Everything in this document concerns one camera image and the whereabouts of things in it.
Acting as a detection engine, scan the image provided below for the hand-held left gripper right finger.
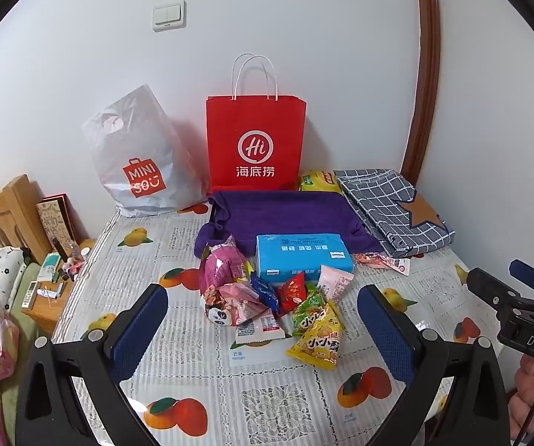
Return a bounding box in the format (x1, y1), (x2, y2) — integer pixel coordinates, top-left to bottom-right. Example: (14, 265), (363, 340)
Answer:
(357, 283), (512, 446)

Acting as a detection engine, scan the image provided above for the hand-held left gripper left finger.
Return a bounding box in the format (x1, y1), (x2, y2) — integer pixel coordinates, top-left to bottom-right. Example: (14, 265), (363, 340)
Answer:
(15, 283), (170, 446)

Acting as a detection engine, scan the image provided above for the pink peach print snack packet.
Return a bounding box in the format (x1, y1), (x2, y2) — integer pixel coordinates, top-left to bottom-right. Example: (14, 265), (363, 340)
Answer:
(216, 282), (272, 321)

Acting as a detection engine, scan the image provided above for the dark blue snack packet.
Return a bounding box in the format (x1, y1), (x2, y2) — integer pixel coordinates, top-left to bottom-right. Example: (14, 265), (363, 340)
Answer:
(250, 275), (281, 314)

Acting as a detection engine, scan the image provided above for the purple cloth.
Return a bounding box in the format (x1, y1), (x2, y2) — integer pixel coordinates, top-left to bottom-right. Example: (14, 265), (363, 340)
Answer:
(194, 189), (384, 261)

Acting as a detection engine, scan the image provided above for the small red white snack packet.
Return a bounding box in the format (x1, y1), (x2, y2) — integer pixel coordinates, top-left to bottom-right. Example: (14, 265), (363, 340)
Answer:
(353, 252), (411, 276)

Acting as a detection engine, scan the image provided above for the yellow snack packet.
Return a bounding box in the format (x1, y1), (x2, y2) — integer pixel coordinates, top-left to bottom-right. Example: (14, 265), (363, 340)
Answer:
(286, 300), (344, 372)

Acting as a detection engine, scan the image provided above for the green snack packet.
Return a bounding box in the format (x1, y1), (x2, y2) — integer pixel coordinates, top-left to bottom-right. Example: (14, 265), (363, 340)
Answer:
(292, 288), (328, 337)

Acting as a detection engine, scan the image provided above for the wooden nightstand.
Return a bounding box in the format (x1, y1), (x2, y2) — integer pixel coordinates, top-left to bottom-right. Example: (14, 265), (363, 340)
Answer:
(18, 239), (98, 340)

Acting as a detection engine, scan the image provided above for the magenta snack packet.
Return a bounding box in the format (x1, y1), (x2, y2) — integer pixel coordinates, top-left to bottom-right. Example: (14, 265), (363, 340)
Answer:
(199, 235), (249, 295)

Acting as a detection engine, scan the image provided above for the teal white small box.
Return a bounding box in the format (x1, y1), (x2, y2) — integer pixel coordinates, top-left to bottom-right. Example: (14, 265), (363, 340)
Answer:
(39, 253), (63, 283)

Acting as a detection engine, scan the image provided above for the white remote control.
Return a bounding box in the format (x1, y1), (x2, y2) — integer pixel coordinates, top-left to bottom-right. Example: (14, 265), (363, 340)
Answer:
(20, 280), (40, 310)

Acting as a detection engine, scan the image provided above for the blue tissue pack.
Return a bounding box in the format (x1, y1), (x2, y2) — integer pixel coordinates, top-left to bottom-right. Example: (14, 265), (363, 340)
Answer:
(255, 233), (356, 284)

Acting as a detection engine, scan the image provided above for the white red label snack packet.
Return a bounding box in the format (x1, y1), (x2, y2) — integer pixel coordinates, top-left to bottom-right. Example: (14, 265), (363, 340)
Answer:
(234, 309), (286, 345)

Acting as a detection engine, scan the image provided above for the grey checked cloth bag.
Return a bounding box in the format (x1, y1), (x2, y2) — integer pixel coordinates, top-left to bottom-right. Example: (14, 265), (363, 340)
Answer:
(333, 168), (456, 258)

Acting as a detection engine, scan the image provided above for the fruit print tablecloth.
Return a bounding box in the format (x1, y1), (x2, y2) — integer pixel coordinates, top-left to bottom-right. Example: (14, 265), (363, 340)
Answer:
(51, 204), (519, 446)

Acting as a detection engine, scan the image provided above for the patterned book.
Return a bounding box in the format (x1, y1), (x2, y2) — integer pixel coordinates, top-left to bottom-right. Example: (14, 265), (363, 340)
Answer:
(35, 194), (79, 254)

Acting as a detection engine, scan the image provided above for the yellow chips bag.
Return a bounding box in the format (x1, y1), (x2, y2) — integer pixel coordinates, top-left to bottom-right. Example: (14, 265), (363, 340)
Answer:
(299, 170), (344, 193)

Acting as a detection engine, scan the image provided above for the wooden headboard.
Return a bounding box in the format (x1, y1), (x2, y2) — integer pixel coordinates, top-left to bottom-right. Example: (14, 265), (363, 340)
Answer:
(0, 174), (47, 265)

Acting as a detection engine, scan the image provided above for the white plastic shopping bag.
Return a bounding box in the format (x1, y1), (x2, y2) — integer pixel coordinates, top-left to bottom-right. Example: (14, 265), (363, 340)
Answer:
(81, 84), (212, 218)

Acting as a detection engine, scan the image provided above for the red paper bag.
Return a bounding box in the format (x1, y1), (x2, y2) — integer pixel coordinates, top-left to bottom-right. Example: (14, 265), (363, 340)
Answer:
(206, 53), (307, 194)

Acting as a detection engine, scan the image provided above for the brown wooden door frame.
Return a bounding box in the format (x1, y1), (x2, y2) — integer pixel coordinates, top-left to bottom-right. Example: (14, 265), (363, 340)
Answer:
(399, 0), (442, 180)

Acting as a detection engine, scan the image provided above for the white wall switch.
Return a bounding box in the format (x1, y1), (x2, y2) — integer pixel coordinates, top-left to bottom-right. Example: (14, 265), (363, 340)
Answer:
(152, 2), (187, 32)

